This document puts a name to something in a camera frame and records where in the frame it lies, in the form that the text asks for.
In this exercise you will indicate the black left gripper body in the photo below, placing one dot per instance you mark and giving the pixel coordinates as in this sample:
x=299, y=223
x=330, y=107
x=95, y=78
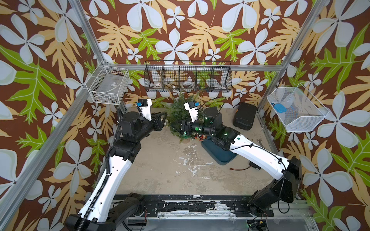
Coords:
x=155, y=125

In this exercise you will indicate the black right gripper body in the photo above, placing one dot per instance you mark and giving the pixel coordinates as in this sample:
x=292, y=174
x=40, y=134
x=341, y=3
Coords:
x=194, y=128

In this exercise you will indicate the red gold striped ornament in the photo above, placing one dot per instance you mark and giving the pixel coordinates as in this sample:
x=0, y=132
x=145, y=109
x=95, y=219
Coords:
x=199, y=137

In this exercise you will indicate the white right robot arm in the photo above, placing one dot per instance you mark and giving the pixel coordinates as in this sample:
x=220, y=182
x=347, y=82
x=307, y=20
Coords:
x=286, y=173

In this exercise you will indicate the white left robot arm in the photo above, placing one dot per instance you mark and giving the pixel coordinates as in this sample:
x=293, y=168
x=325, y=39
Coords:
x=97, y=214

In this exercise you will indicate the small green christmas tree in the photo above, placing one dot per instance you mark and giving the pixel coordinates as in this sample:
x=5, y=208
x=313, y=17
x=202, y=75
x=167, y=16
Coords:
x=177, y=113

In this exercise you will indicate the teal plastic tray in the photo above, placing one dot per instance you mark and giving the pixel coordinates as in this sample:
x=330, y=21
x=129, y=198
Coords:
x=220, y=155

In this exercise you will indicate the black plastic case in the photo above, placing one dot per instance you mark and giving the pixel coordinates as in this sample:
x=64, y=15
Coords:
x=244, y=116

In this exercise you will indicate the blue object in basket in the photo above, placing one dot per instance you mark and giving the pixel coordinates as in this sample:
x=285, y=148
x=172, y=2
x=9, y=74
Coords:
x=279, y=108

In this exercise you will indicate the white mesh angled basket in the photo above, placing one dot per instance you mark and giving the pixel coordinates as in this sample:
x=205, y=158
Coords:
x=305, y=112

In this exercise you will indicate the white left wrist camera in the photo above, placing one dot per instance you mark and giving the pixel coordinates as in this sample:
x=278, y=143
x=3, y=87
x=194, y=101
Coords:
x=143, y=106

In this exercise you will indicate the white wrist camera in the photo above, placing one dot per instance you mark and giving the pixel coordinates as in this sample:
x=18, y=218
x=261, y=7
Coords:
x=192, y=108
x=143, y=106

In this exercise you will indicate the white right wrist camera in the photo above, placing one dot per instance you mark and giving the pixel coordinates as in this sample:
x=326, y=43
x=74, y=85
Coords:
x=192, y=108

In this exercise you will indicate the black wire wall basket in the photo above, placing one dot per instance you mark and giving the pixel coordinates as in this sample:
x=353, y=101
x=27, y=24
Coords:
x=178, y=75

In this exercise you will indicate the white wire square basket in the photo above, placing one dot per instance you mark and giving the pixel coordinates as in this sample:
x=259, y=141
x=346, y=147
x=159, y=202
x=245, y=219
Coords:
x=107, y=84

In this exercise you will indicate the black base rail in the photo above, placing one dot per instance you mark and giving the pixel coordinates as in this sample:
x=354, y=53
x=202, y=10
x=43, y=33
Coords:
x=155, y=206

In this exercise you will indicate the aluminium corner frame post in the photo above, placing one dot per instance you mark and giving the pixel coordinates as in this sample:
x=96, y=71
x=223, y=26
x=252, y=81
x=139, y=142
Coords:
x=87, y=29

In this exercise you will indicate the right aluminium frame post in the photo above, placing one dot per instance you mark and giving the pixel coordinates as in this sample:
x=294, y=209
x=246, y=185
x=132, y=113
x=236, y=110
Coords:
x=302, y=33

